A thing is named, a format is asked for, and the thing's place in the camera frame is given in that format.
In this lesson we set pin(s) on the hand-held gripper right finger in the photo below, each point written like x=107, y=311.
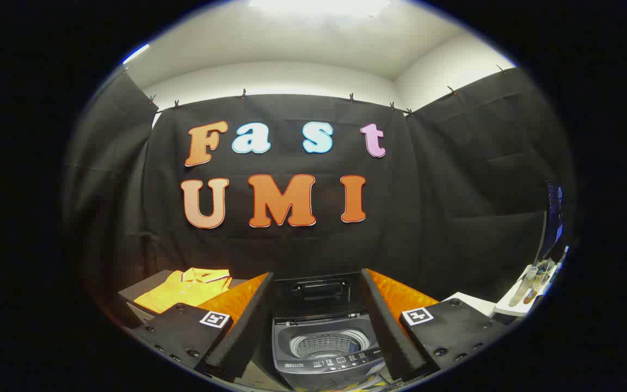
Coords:
x=392, y=337

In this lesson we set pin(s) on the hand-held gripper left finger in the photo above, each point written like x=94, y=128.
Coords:
x=245, y=337

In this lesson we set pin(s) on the grey washing machine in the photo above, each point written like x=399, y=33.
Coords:
x=283, y=354

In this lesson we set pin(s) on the yellow polo shirt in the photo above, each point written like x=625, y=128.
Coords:
x=183, y=291

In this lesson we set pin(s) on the dark washing machine lid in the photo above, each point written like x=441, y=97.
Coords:
x=319, y=305

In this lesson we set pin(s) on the white side table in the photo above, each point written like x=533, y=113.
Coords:
x=468, y=302

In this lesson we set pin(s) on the grey cabinet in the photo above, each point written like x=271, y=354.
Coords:
x=147, y=284

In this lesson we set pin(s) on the black backdrop cloth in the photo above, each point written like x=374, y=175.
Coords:
x=428, y=218

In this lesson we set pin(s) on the computer monitor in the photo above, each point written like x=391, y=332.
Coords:
x=554, y=218

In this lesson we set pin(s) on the row of small cloth clips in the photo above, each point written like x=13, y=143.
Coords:
x=243, y=93

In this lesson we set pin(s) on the small strip light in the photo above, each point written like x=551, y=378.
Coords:
x=136, y=53

